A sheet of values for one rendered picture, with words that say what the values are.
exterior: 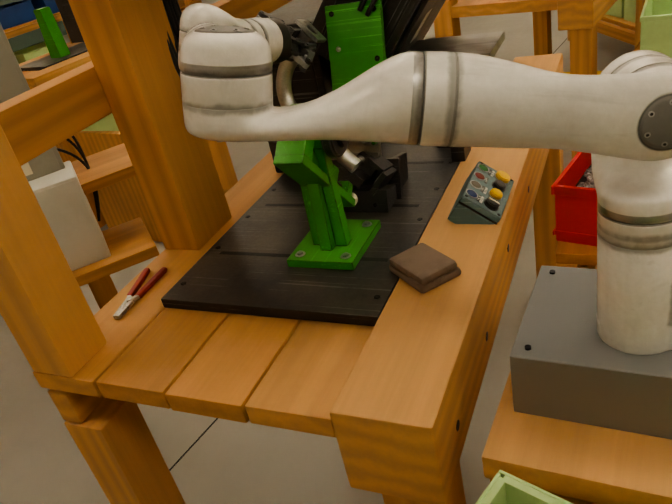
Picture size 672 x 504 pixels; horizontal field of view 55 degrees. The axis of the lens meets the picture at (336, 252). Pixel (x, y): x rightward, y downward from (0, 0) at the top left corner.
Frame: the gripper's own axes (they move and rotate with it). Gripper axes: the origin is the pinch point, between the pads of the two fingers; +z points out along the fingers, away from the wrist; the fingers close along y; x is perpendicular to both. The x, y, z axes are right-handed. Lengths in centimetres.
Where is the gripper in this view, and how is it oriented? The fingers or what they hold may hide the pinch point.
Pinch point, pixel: (302, 41)
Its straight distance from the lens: 125.8
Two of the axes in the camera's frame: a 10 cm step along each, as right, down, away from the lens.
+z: 4.1, -2.9, 8.7
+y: -6.9, -7.2, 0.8
